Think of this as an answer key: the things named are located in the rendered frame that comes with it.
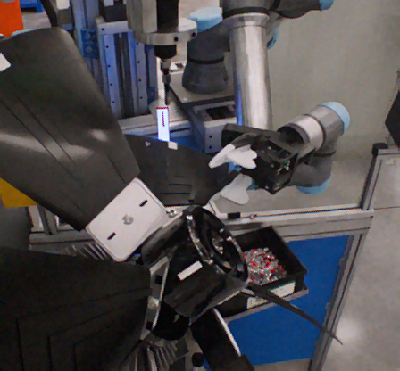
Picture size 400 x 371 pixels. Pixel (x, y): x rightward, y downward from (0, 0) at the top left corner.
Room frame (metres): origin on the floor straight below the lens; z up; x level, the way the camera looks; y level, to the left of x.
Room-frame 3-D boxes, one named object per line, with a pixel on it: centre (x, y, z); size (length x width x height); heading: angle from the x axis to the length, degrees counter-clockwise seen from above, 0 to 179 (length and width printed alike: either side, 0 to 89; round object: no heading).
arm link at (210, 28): (1.30, -0.02, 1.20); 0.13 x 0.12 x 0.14; 100
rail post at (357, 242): (0.89, -0.45, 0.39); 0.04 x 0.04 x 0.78; 7
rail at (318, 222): (0.84, -0.02, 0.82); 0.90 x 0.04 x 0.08; 97
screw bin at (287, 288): (0.68, -0.11, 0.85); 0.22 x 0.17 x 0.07; 112
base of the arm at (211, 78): (1.29, -0.02, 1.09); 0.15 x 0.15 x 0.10
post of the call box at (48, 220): (0.80, 0.37, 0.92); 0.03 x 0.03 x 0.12; 7
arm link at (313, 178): (0.76, -0.23, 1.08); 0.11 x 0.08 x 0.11; 100
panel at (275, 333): (0.84, -0.02, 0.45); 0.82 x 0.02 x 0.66; 97
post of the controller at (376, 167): (0.89, -0.45, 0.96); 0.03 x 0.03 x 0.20; 7
